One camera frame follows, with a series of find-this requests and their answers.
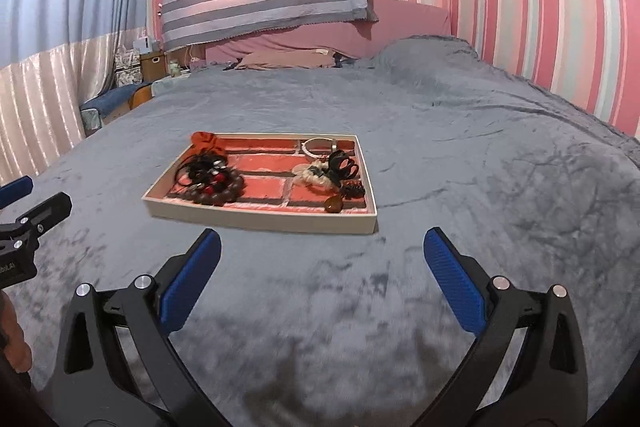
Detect brown storage box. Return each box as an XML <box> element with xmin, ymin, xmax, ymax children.
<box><xmin>140</xmin><ymin>51</ymin><xmax>167</xmax><ymax>82</ymax></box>

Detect brown wooden bead bracelet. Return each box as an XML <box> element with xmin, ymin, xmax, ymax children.
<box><xmin>182</xmin><ymin>168</ymin><xmax>246</xmax><ymax>208</ymax></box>

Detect tan pillow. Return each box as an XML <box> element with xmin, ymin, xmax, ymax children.
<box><xmin>236</xmin><ymin>49</ymin><xmax>335</xmax><ymax>70</ymax></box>

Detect white strap wristwatch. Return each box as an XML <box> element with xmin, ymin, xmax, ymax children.
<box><xmin>300</xmin><ymin>136</ymin><xmax>337</xmax><ymax>160</ymax></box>

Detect blue padded bench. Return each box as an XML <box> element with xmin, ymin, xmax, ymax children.
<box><xmin>79</xmin><ymin>82</ymin><xmax>151</xmax><ymax>136</ymax></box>

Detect brown pendant black tassel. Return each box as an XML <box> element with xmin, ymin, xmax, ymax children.
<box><xmin>323</xmin><ymin>180</ymin><xmax>366</xmax><ymax>213</ymax></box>

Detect grey velvet bed blanket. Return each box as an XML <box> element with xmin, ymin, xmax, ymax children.
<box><xmin>0</xmin><ymin>34</ymin><xmax>640</xmax><ymax>427</ymax></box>

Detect pink headboard cover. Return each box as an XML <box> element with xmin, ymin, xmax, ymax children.
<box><xmin>204</xmin><ymin>0</ymin><xmax>451</xmax><ymax>64</ymax></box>

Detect blue white curtain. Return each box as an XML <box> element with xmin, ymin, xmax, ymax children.
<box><xmin>1</xmin><ymin>0</ymin><xmax>146</xmax><ymax>182</ymax></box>

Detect orange fabric scrunchie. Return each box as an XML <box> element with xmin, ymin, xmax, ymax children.
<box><xmin>190</xmin><ymin>131</ymin><xmax>228</xmax><ymax>157</ymax></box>

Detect black cord red bead bracelets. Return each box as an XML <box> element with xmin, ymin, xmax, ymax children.
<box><xmin>174</xmin><ymin>152</ymin><xmax>231</xmax><ymax>195</ymax></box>

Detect beige red jewelry tray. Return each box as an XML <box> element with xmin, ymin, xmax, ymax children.
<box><xmin>143</xmin><ymin>133</ymin><xmax>378</xmax><ymax>235</ymax></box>

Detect person left hand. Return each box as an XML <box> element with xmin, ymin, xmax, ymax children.
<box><xmin>1</xmin><ymin>291</ymin><xmax>32</xmax><ymax>374</ymax></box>

